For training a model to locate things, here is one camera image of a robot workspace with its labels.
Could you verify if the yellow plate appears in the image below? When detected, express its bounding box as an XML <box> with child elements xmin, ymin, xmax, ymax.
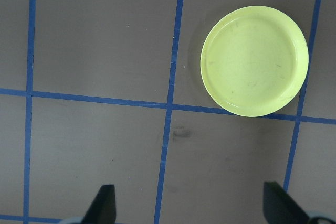
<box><xmin>200</xmin><ymin>5</ymin><xmax>310</xmax><ymax>118</ymax></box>

